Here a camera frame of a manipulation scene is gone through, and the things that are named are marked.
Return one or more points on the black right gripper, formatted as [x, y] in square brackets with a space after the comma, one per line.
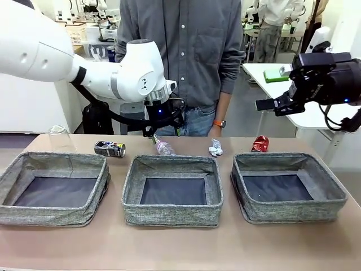
[335, 83]

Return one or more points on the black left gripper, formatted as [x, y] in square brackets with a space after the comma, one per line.
[165, 113]

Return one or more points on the crushed clear plastic bottle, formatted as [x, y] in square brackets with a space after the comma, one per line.
[164, 148]

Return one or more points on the white paper ball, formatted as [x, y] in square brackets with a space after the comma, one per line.
[215, 148]

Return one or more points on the crushed black Pepsi can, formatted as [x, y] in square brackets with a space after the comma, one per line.
[108, 149]

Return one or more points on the crushed red can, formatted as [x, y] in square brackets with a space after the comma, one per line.
[259, 144]

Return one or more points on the clear plastic cup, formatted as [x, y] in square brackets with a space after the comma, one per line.
[60, 139]

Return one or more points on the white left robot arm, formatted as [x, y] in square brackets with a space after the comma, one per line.
[34, 48]

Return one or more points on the person's left forearm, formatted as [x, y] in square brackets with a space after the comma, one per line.
[229, 79]

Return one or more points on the person's left hand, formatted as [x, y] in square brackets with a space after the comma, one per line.
[215, 132]

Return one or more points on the green sponge block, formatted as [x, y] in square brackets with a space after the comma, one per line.
[272, 76]

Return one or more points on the white background table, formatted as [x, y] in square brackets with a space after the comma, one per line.
[270, 93]

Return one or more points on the orange smartwatch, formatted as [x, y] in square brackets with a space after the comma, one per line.
[220, 123]

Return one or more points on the background person white shirt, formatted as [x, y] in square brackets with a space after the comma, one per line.
[270, 28]

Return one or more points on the background person beige top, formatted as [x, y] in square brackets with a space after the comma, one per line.
[314, 19]

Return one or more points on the black bag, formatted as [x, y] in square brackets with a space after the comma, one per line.
[97, 118]

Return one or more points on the person in grey shirt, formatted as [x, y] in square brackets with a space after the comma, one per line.
[191, 56]

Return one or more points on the grey fabric basket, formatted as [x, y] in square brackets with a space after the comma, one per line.
[169, 214]
[42, 214]
[293, 211]

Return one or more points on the grey bin with logo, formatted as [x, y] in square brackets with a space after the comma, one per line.
[97, 52]

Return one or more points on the light wooden box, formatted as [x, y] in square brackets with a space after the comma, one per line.
[75, 32]

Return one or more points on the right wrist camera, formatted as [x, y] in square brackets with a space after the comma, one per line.
[320, 36]

